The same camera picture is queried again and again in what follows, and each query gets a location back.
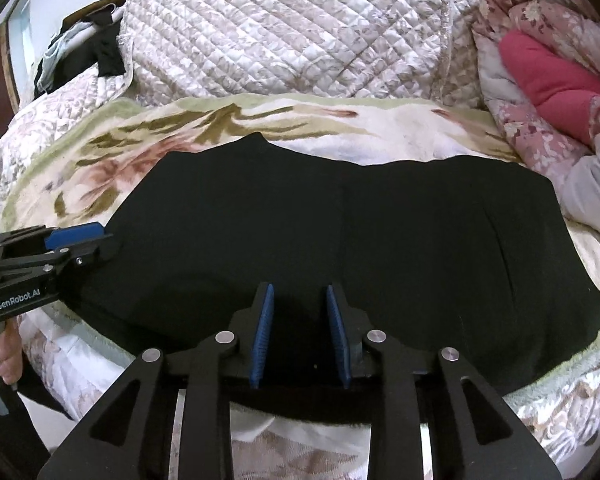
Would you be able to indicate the black garment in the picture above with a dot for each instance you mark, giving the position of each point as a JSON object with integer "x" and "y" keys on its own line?
{"x": 110, "y": 52}

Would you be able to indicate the quilted white bedspread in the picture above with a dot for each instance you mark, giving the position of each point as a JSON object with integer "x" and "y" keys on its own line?
{"x": 280, "y": 35}

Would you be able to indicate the floral fleece blanket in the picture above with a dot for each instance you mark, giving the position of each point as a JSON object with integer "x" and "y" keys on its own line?
{"x": 330, "y": 120}

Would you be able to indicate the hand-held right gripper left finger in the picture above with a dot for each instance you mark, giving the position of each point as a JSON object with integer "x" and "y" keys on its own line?
{"x": 261, "y": 340}

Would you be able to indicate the pink floral comforter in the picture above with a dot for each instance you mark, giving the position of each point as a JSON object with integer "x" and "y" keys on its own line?
{"x": 530, "y": 120}

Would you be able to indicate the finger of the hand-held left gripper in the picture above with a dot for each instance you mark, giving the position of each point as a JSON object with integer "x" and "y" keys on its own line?
{"x": 90, "y": 252}
{"x": 75, "y": 235}

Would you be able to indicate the pink pillow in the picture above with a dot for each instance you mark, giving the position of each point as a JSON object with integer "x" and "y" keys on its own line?
{"x": 540, "y": 75}

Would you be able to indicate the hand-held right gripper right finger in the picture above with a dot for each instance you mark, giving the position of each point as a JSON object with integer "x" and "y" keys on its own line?
{"x": 338, "y": 340}

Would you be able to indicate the brown wooden headboard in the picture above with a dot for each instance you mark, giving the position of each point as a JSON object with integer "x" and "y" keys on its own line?
{"x": 92, "y": 7}

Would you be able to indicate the black pants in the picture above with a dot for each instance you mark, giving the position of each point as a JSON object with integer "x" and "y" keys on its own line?
{"x": 430, "y": 260}

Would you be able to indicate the person's left hand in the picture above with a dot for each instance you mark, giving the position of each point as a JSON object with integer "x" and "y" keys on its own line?
{"x": 7, "y": 355}

